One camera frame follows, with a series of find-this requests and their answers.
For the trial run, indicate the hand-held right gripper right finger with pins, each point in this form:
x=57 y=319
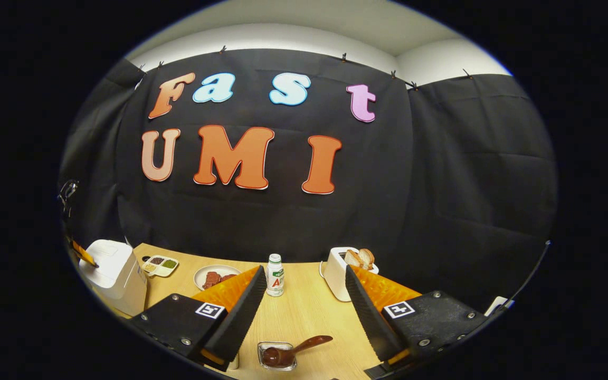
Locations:
x=368 y=316

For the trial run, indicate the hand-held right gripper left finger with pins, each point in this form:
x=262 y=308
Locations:
x=243 y=316

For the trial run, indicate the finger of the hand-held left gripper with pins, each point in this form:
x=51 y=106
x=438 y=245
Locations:
x=85 y=255

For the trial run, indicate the white divided seasoning tray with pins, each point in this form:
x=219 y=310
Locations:
x=160 y=266

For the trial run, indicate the white round plate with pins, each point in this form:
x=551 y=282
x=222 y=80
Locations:
x=201 y=274

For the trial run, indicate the white drink bottle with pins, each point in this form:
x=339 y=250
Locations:
x=275 y=279

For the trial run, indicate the white rice cooker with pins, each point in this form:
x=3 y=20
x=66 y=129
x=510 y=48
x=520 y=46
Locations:
x=116 y=274

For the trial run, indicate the brown wooden spoon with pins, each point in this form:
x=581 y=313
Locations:
x=304 y=345

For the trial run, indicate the white toaster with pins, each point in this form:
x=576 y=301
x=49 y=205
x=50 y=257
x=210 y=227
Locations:
x=335 y=274

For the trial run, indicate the brown meat piece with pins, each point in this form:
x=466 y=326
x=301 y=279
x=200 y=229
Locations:
x=228 y=277
x=211 y=279

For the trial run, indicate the black backdrop cloth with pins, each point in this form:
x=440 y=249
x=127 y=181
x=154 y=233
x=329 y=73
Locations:
x=293 y=221

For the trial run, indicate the toast bread slice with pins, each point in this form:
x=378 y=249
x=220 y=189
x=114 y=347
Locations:
x=353 y=258
x=367 y=257

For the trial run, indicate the row of black cloth clips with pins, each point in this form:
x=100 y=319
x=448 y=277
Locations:
x=343 y=56

